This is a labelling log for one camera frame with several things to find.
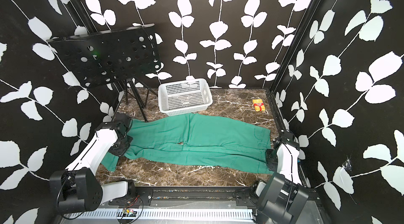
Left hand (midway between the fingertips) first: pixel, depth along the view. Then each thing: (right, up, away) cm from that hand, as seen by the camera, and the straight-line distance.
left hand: (127, 145), depth 82 cm
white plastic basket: (+25, +26, +33) cm, 49 cm away
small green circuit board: (+6, -28, -11) cm, 31 cm away
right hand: (+75, -7, 0) cm, 75 cm away
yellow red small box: (+80, +21, +29) cm, 87 cm away
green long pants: (+36, 0, +13) cm, 38 cm away
